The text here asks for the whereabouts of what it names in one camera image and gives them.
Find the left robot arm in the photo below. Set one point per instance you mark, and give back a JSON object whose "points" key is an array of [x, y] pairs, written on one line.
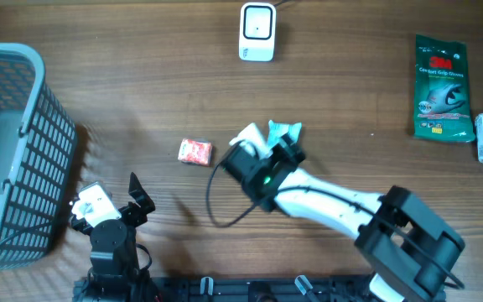
{"points": [[115, 274]]}

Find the teal tissue packet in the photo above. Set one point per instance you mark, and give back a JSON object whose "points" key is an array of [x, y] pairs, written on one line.
{"points": [[277, 130]]}

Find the green 3M wipes packet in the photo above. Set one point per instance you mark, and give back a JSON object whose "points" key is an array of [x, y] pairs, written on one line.
{"points": [[441, 102]]}

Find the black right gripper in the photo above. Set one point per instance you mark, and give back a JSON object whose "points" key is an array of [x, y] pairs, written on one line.
{"points": [[281, 150]]}

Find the grey plastic shopping basket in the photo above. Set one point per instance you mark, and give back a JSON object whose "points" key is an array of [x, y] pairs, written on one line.
{"points": [[37, 145]]}

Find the white barcode scanner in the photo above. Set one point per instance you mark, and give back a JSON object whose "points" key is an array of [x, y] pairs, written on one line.
{"points": [[257, 32]]}

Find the red white small packet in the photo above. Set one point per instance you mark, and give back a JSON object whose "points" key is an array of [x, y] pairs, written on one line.
{"points": [[195, 152]]}

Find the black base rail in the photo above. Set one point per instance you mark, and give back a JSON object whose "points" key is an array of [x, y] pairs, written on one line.
{"points": [[350, 288]]}

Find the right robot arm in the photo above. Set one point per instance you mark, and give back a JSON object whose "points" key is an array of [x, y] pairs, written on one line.
{"points": [[411, 249]]}

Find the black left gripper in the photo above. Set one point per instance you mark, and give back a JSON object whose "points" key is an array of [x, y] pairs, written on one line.
{"points": [[137, 216]]}

